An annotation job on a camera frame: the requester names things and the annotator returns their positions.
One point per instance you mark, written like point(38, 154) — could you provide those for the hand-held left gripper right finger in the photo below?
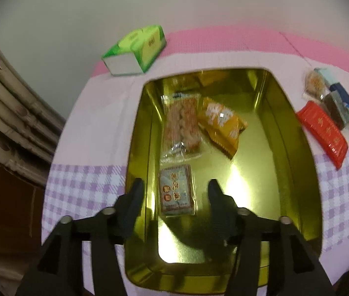
point(219, 203)

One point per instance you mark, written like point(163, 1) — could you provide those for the dark blue snack packet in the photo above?
point(342, 94)

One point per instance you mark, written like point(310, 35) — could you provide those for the clear peanut brittle packet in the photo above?
point(180, 123)

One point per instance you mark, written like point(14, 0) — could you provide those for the beige patterned curtain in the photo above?
point(8, 114)

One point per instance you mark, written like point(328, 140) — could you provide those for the red snack packet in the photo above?
point(322, 129)

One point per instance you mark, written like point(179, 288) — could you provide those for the brown sesame cake packet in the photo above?
point(176, 191)

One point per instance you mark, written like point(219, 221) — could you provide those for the gold metal tin tray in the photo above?
point(254, 160)

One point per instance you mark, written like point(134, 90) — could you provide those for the brown wooden furniture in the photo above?
point(5, 206)

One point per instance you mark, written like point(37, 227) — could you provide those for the orange snack packet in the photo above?
point(220, 120)

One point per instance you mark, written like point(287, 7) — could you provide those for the green tissue pack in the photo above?
point(137, 49)

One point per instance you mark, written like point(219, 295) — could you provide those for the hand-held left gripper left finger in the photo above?
point(133, 203)

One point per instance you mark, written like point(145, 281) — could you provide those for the clear round cookie packet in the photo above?
point(316, 84)

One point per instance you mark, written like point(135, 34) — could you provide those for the dark sesame bar packet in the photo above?
point(334, 108)

